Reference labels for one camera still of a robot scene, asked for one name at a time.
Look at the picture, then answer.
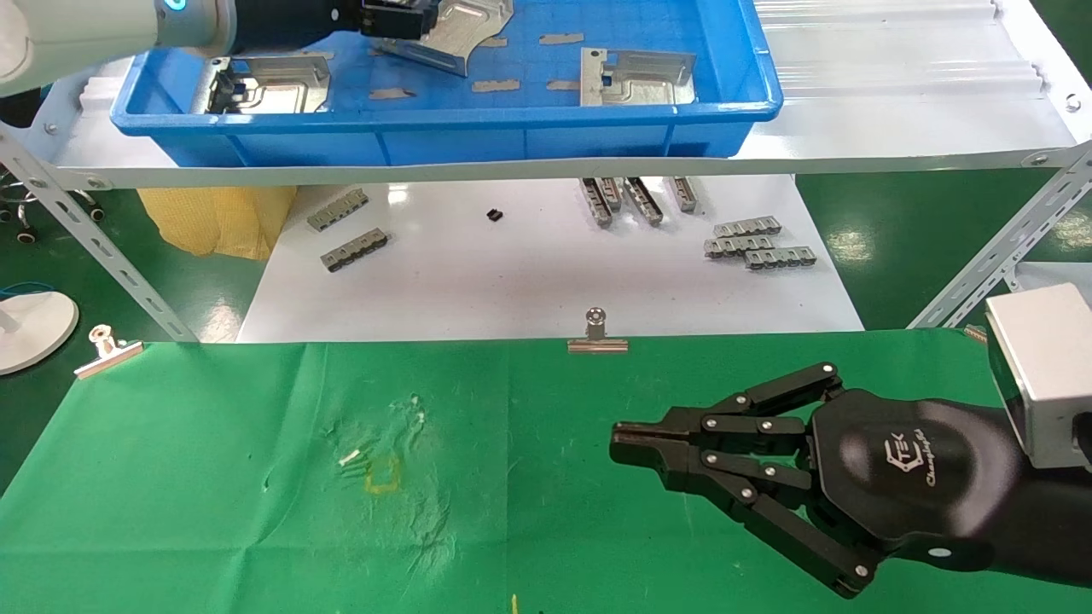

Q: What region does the yellow mesh bag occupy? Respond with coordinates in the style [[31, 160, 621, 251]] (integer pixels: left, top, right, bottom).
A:
[[136, 186, 298, 261]]

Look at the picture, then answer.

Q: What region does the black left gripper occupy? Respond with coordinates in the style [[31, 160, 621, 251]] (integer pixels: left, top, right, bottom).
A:
[[230, 0, 440, 56]]

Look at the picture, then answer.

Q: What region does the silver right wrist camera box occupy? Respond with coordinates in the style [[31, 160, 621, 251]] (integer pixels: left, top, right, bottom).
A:
[[985, 283, 1092, 472]]

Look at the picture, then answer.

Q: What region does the white round base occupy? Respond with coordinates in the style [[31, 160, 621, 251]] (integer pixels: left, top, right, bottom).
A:
[[0, 290, 79, 376]]

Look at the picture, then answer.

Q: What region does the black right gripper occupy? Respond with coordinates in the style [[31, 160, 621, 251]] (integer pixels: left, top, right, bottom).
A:
[[610, 362, 1025, 598]]

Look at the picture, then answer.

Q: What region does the white metal shelf rack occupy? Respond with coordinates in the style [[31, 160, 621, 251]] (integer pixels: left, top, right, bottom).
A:
[[0, 0, 1092, 342]]

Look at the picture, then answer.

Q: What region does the white corrugated plastic sheet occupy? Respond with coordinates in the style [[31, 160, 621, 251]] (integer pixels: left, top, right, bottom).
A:
[[751, 0, 1050, 101]]

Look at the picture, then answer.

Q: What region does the blue plastic bin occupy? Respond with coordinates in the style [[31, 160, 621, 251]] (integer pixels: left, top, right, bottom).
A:
[[111, 0, 784, 169]]

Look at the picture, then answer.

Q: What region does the green table cloth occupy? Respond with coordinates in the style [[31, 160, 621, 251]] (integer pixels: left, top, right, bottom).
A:
[[0, 328, 1092, 614]]

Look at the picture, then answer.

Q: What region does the black office chair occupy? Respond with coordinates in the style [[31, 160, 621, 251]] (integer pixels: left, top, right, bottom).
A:
[[0, 85, 107, 248]]

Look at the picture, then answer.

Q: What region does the stamped metal plate part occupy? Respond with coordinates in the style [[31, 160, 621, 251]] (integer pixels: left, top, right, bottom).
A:
[[580, 49, 697, 108], [192, 53, 334, 116], [375, 0, 515, 78]]

